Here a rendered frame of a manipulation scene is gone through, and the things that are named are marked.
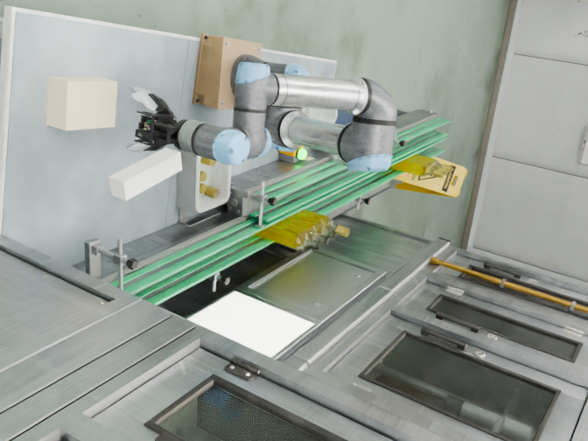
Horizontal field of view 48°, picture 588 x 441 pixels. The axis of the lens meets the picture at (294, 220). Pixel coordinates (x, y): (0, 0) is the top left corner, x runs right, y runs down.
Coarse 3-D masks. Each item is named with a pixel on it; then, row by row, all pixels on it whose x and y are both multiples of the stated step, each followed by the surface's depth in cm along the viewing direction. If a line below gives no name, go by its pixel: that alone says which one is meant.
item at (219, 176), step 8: (200, 168) 221; (208, 168) 225; (216, 168) 225; (224, 168) 224; (208, 176) 226; (216, 176) 226; (224, 176) 225; (208, 184) 227; (216, 184) 227; (224, 184) 226; (224, 192) 227; (200, 200) 222; (208, 200) 223; (216, 200) 224; (224, 200) 226; (200, 208) 217; (208, 208) 219
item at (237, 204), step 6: (234, 186) 230; (234, 192) 228; (240, 192) 227; (234, 198) 229; (240, 198) 228; (246, 198) 229; (228, 204) 232; (234, 204) 229; (240, 204) 229; (246, 204) 230; (228, 210) 232; (234, 210) 231; (240, 210) 229; (246, 210) 231
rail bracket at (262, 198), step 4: (264, 184) 222; (244, 192) 226; (248, 192) 225; (252, 192) 225; (244, 196) 226; (248, 196) 226; (252, 196) 225; (256, 196) 224; (260, 196) 222; (264, 196) 222; (256, 200) 224; (260, 200) 223; (264, 200) 223; (268, 200) 222; (272, 200) 220; (276, 200) 222; (260, 204) 224; (272, 204) 221; (260, 208) 225; (260, 212) 225; (260, 216) 226; (260, 220) 226; (256, 224) 227; (260, 224) 227
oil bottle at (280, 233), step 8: (280, 224) 236; (264, 232) 236; (272, 232) 234; (280, 232) 232; (288, 232) 231; (296, 232) 231; (304, 232) 231; (272, 240) 235; (280, 240) 233; (288, 240) 231; (296, 240) 229; (304, 240) 229; (296, 248) 231
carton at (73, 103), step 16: (48, 80) 163; (64, 80) 160; (80, 80) 164; (96, 80) 168; (112, 80) 173; (48, 96) 164; (64, 96) 161; (80, 96) 164; (96, 96) 168; (112, 96) 173; (48, 112) 165; (64, 112) 162; (80, 112) 165; (96, 112) 170; (112, 112) 174; (64, 128) 163; (80, 128) 167; (96, 128) 171
